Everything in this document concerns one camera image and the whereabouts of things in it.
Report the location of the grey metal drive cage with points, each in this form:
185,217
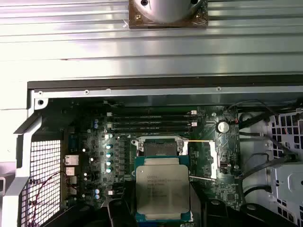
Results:
286,182

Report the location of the green motherboard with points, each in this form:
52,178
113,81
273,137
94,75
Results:
203,111

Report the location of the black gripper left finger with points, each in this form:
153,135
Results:
123,215

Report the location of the CPU socket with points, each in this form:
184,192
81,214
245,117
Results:
161,149

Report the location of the silver-topped green CPU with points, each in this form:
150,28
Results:
162,186

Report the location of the round coin cell battery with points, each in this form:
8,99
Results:
222,126

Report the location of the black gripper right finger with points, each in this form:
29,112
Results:
203,215

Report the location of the blue-topped capacitor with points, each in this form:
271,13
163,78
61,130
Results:
108,154
109,169
109,163
108,146

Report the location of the brown base plate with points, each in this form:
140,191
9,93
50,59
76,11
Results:
165,26

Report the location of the silver rear port block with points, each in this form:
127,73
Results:
71,171
72,160

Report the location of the open PC case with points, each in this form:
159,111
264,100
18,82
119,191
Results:
142,92

